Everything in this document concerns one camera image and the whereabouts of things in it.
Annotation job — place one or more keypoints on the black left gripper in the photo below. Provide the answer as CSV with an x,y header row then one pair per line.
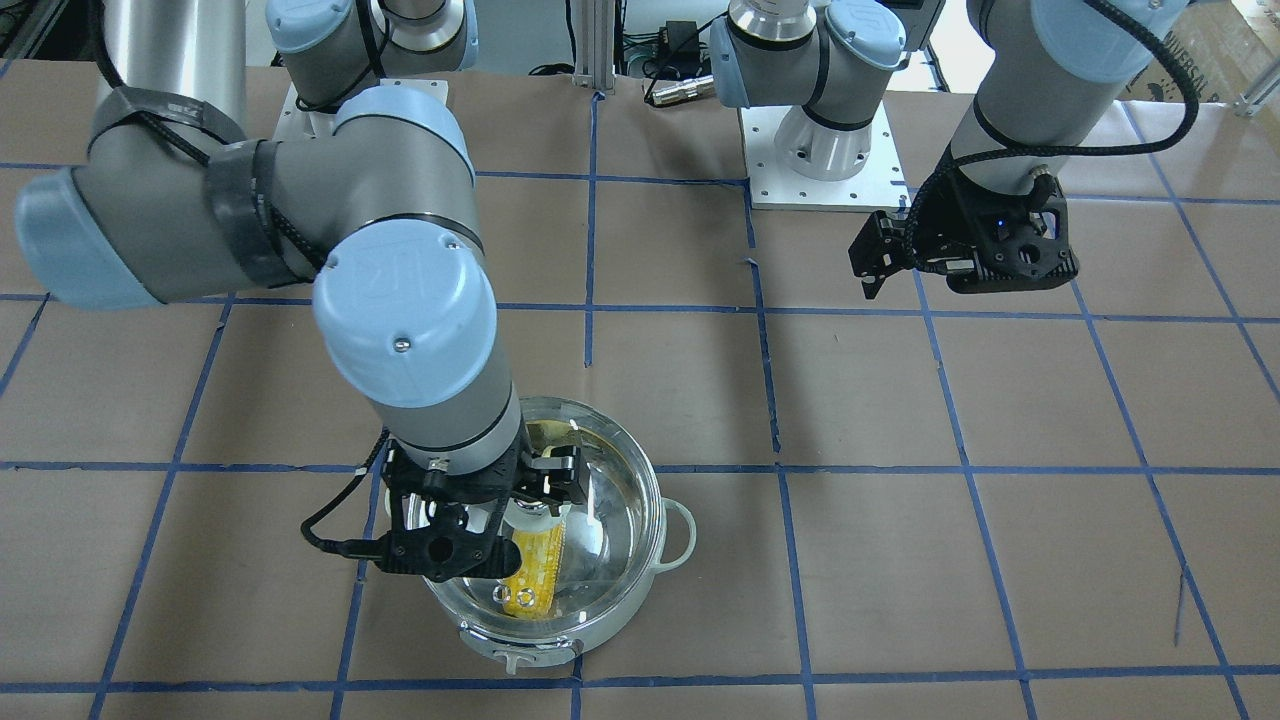
x,y
952,227

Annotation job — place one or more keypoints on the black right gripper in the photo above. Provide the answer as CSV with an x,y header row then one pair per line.
x,y
556,479

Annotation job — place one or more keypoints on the yellow corn cob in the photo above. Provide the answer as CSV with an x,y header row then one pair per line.
x,y
530,593

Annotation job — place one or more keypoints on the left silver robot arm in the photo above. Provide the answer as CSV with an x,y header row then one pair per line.
x,y
1058,66

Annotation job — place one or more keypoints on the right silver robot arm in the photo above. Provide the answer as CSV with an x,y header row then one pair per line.
x,y
376,211

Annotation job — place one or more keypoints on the pale green cooking pot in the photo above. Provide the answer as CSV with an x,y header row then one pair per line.
x,y
620,620

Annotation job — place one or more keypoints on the cardboard box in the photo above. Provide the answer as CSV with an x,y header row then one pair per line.
x,y
1225,45

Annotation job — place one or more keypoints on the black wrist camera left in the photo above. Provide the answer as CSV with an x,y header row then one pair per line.
x,y
880,250

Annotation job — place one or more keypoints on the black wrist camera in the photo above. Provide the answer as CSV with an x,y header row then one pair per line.
x,y
880,250
561,476

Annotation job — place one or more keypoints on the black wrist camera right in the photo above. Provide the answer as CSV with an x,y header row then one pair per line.
x,y
561,476

